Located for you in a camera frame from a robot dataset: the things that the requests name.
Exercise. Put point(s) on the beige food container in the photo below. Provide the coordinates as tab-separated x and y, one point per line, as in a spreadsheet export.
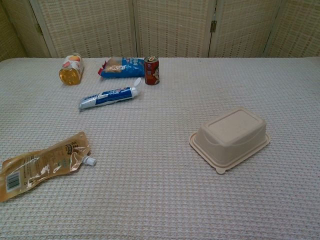
230	135

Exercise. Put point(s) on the red drink can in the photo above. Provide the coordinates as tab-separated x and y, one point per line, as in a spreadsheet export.
151	72

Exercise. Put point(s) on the blue snack bag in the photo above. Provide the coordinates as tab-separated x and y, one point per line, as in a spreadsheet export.
125	68

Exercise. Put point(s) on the orange juice bottle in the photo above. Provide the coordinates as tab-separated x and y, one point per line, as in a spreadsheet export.
71	72

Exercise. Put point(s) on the small blue white bottle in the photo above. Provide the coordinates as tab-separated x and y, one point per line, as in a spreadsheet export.
107	96

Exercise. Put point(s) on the white woven tablecloth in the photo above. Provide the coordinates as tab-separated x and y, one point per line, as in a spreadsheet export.
160	200

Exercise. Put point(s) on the amber spout pouch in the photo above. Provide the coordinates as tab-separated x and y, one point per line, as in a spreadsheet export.
37	167

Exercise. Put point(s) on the woven folding screen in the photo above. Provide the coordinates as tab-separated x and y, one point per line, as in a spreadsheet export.
87	25

